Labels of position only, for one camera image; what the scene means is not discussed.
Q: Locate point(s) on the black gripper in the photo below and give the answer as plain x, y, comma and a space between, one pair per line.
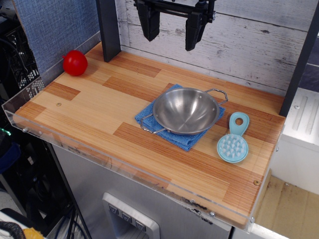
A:
198, 14

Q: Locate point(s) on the stainless steel colander bowl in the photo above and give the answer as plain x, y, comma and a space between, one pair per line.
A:
186, 111

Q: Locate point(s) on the red tomato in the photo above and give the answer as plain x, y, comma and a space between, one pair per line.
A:
74, 63

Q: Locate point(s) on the blue folded cloth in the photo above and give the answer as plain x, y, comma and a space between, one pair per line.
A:
184, 142

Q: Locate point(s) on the clear acrylic table guard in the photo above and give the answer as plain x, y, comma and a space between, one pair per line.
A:
93, 116

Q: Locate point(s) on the light blue scrub brush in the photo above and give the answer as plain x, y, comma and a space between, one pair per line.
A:
232, 147

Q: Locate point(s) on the black plastic crate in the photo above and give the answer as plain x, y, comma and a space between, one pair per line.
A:
18, 67

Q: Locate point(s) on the white appliance block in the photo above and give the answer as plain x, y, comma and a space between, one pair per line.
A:
296, 156

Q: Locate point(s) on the stainless steel cabinet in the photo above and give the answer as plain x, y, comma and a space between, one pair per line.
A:
89, 181

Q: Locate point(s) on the grey dispenser panel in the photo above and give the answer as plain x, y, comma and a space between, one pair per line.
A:
129, 217

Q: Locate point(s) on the yellow black object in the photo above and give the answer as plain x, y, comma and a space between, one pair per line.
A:
10, 230

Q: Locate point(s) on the dark grey left post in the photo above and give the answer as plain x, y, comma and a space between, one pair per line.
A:
108, 23

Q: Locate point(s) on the dark grey post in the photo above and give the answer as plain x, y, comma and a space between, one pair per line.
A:
108, 23
301, 63

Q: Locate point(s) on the dark grey right post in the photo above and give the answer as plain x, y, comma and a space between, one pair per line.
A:
301, 63

